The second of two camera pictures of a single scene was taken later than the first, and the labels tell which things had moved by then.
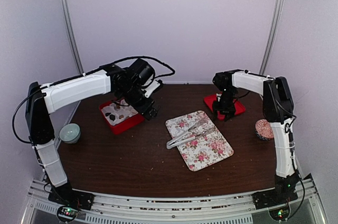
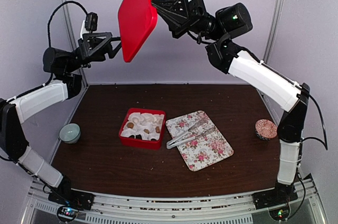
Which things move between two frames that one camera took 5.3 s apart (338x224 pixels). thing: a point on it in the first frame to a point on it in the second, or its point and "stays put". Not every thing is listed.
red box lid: x=210 y=100 to x=137 y=16
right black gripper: x=230 y=111 to x=195 y=11
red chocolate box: x=120 y=115 to x=142 y=128
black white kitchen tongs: x=188 y=135 stays put
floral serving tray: x=204 y=150 stays put
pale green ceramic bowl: x=69 y=133 stays put
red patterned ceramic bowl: x=263 y=129 stays put
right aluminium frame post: x=275 y=18 stays put
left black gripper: x=143 y=109 to x=96 y=54
